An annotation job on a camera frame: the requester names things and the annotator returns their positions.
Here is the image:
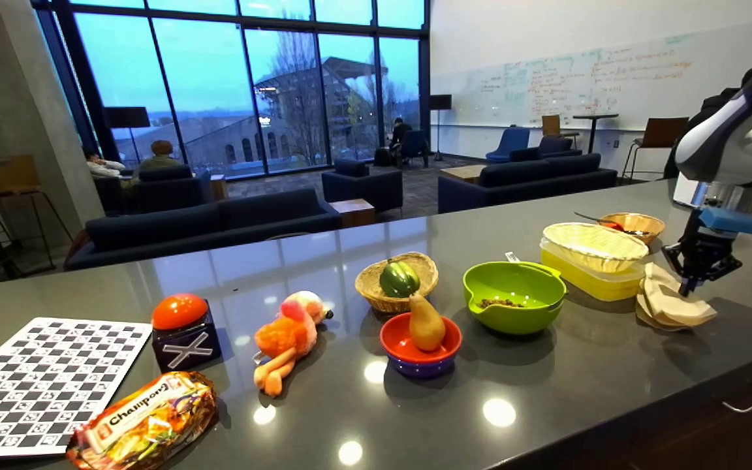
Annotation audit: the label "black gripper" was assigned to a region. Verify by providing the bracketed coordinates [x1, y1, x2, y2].
[662, 211, 743, 298]

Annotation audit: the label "beige cloth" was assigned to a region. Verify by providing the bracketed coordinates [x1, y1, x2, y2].
[634, 258, 721, 334]

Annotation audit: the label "large wicker bowl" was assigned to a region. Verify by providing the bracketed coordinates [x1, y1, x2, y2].
[598, 209, 668, 252]

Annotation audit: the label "white upright box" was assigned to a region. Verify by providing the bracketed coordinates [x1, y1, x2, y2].
[671, 173, 702, 211]

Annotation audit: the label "yellow plastic container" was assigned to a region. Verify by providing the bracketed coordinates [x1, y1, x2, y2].
[539, 247, 650, 307]

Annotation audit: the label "brown chair metal legs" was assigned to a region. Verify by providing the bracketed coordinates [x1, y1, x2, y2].
[623, 115, 696, 184]

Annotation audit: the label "dark wood counter cabinet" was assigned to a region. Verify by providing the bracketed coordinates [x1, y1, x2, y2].
[492, 348, 752, 470]

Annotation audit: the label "green plastic bowl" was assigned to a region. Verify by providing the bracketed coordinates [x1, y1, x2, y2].
[461, 258, 570, 339]

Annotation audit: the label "dark blue sofa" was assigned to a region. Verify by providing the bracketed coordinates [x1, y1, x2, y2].
[436, 153, 623, 215]

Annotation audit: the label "wooden chair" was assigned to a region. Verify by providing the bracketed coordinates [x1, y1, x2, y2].
[539, 113, 568, 141]

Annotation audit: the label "yellow toy pear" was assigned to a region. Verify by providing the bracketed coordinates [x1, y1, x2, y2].
[405, 290, 449, 355]

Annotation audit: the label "small red bowl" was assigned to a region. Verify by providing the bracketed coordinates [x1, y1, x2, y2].
[376, 312, 466, 381]

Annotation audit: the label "green toy vegetable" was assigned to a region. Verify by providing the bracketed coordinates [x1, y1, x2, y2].
[379, 256, 423, 300]

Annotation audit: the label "dark armchair by window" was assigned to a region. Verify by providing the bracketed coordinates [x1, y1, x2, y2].
[372, 129, 433, 171]

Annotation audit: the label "seated person by window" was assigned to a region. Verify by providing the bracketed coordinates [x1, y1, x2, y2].
[388, 115, 418, 164]

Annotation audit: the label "small wicker basket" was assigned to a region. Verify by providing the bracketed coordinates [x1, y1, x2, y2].
[354, 252, 442, 317]

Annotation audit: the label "dark blue armchair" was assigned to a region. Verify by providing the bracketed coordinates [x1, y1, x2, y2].
[320, 158, 405, 218]

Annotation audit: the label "low wooden coffee table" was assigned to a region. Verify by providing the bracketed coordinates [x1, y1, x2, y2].
[329, 197, 379, 230]

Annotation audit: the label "orange pink plush toy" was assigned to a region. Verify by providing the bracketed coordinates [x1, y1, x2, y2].
[252, 287, 335, 399]

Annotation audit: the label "small wooden side table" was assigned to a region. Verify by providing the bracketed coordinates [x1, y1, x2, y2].
[206, 173, 231, 205]

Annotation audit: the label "long dark sofa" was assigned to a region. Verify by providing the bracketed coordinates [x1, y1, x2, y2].
[63, 187, 346, 273]

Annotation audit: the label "black box orange button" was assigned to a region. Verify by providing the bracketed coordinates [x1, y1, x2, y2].
[150, 290, 224, 373]

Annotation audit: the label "dark occupied armchair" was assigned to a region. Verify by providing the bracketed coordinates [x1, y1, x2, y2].
[91, 164, 215, 218]

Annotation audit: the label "person in dark top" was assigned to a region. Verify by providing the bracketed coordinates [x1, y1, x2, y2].
[136, 140, 185, 176]

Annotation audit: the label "orange snack packet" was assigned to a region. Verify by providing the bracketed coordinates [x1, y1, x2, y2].
[66, 372, 221, 470]

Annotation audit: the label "black monitor on stand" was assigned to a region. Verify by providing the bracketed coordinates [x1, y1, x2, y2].
[100, 106, 153, 167]

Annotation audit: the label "person in white shirt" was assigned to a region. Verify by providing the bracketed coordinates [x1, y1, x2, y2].
[83, 147, 128, 184]

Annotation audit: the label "checkerboard calibration sheet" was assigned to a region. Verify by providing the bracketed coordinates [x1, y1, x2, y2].
[0, 314, 155, 463]

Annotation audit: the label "wooden bar stool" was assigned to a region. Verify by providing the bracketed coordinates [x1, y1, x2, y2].
[0, 154, 77, 269]

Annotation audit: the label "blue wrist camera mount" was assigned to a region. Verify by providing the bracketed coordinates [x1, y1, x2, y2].
[697, 207, 752, 244]

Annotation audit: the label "metal drawer handle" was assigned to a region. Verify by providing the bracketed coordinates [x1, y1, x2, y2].
[721, 385, 752, 419]

